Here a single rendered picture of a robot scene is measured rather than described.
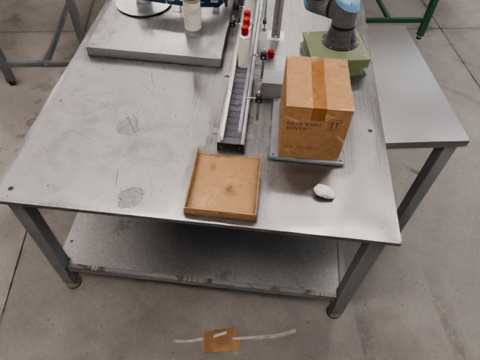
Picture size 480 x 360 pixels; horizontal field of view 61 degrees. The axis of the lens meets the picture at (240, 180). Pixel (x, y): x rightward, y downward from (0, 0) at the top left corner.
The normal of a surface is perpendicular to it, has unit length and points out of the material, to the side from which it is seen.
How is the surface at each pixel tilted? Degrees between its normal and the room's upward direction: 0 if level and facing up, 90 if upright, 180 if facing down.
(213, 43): 0
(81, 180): 0
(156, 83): 0
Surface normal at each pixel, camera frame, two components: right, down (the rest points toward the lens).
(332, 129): -0.07, 0.78
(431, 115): 0.04, -0.62
